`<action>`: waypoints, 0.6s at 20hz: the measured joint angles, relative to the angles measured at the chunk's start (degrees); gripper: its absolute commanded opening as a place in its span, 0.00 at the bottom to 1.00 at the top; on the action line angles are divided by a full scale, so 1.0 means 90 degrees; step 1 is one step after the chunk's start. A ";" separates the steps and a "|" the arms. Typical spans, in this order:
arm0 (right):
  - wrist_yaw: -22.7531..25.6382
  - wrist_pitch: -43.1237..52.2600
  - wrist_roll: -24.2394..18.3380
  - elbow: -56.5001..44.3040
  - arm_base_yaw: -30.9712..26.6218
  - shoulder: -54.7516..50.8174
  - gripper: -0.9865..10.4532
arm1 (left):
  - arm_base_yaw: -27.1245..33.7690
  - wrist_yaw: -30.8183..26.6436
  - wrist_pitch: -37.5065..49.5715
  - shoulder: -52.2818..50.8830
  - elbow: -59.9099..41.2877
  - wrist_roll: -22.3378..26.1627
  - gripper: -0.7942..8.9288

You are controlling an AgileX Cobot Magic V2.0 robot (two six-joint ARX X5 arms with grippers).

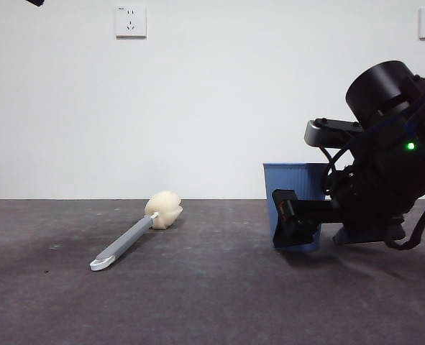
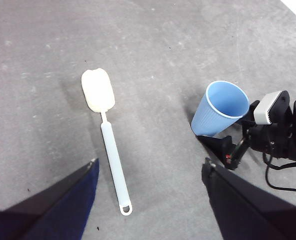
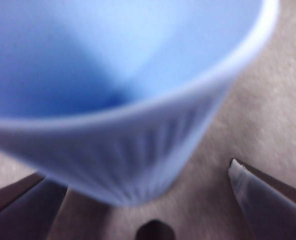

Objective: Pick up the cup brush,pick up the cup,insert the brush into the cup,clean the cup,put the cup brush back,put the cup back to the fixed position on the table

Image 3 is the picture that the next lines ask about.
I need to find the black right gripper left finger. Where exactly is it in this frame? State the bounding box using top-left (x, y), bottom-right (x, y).
top-left (0, 172), bottom-right (69, 240)

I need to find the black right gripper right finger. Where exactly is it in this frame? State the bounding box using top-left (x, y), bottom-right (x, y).
top-left (227, 157), bottom-right (296, 240)

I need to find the blue ribbed plastic cup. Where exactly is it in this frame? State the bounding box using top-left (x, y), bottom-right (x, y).
top-left (0, 0), bottom-right (280, 207)

